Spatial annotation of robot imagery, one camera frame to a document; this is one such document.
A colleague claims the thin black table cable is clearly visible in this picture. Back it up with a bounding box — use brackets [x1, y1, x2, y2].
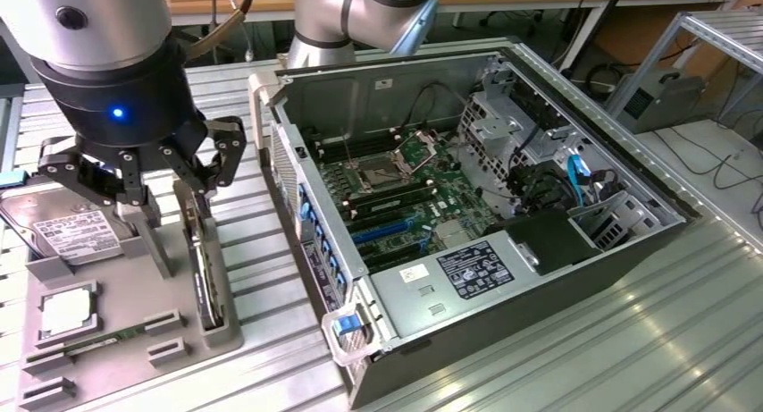
[653, 125, 763, 192]

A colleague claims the thin black case wire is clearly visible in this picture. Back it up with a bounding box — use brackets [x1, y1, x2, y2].
[404, 83, 473, 131]

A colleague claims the CPU socket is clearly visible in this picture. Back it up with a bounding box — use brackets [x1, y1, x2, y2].
[355, 159, 412, 192]

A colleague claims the grey parts rack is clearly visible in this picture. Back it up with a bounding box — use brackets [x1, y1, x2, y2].
[15, 186, 244, 411]

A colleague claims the silver power supply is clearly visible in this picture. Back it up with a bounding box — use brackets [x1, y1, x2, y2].
[354, 231, 542, 355]

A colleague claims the grey box unit with handle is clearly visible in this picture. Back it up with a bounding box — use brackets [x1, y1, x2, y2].
[607, 70, 709, 134]

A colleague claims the open black PC case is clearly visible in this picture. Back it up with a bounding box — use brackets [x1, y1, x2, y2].
[247, 35, 703, 411]

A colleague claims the aluminium frame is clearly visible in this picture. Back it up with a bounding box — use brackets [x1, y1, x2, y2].
[605, 10, 763, 122]

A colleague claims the blue expansion slot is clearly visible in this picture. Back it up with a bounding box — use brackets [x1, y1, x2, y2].
[351, 218, 419, 246]

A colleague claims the blue case latch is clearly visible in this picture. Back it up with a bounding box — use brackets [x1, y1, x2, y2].
[331, 312, 363, 337]

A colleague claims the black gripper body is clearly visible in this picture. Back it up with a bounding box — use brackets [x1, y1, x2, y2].
[28, 40, 208, 158]

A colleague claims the silver disk bay cage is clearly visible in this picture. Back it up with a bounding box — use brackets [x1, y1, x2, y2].
[455, 56, 574, 216]

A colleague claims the silver CPU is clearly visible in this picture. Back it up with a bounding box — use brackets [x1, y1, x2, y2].
[39, 288, 96, 332]

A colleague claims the black installed RAM stick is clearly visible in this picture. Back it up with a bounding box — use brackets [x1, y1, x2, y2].
[348, 186, 440, 216]

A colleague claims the black wire bundle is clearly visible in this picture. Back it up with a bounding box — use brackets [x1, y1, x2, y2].
[506, 159, 625, 216]

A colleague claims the black plastic shroud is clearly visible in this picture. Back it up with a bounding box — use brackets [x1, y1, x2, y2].
[482, 206, 603, 277]

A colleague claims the black chair base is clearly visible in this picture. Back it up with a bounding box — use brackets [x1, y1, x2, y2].
[452, 8, 545, 29]

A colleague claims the silver hard disk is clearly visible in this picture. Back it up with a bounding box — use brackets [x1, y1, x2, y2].
[0, 186, 136, 265]

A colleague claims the blue disk wire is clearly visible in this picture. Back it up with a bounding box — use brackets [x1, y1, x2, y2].
[567, 155, 591, 207]

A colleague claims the green RAM stick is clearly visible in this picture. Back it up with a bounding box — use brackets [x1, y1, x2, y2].
[27, 322, 174, 357]

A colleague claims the green motherboard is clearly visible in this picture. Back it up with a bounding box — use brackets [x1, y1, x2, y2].
[312, 125, 521, 274]

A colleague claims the black graphics card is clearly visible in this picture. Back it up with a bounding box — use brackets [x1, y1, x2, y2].
[172, 174, 231, 332]

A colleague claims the black coiled cable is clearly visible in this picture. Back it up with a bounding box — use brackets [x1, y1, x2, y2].
[587, 63, 625, 94]

